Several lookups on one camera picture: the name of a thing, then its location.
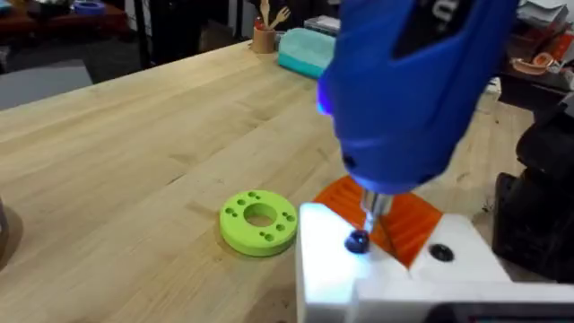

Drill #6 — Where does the green disc with holes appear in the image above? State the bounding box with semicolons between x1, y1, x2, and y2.
218;188;300;258

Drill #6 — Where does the wooden fork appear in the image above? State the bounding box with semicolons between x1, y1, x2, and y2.
268;5;292;31

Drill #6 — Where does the heap of papers and tools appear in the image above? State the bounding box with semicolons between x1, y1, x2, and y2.
501;0;574;91

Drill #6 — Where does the wooden cup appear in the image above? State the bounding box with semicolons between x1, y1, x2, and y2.
250;26;277;56

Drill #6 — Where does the left gripper white and orange left finger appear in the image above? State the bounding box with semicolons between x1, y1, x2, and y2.
294;174;410;323

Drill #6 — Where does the grey flat box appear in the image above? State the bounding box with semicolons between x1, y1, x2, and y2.
303;14;342;36

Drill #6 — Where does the left gripper white and orange right finger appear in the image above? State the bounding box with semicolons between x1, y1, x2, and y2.
383;192;513;283

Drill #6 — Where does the blue tape ring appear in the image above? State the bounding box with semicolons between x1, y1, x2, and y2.
73;0;107;15

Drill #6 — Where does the blue electric screwdriver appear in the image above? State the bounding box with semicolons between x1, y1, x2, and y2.
315;0;522;253

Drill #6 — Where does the teal box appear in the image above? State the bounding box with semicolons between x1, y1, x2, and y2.
277;27;337;81

